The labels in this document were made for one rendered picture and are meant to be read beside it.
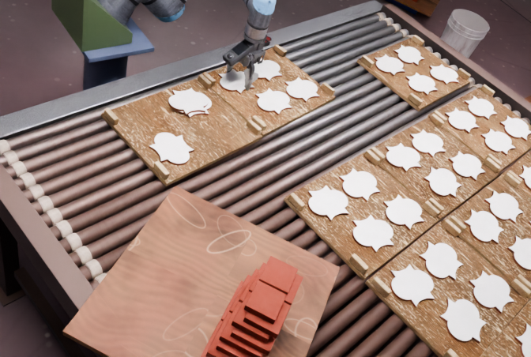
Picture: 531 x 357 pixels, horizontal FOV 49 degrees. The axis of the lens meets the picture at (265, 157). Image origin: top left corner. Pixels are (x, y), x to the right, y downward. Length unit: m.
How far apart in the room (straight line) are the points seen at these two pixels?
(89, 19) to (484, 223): 1.55
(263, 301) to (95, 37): 1.36
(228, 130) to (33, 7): 2.36
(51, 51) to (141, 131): 1.89
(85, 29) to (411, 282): 1.41
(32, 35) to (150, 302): 2.67
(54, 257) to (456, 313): 1.11
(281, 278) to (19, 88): 2.46
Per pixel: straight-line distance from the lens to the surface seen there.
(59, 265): 1.55
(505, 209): 2.19
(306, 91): 2.22
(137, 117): 1.94
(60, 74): 3.55
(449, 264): 1.89
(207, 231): 1.53
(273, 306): 1.21
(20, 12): 4.03
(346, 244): 1.77
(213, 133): 1.93
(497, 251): 2.05
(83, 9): 2.18
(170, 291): 1.42
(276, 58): 2.35
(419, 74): 2.62
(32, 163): 1.81
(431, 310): 1.77
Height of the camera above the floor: 2.25
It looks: 44 degrees down
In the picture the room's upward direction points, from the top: 20 degrees clockwise
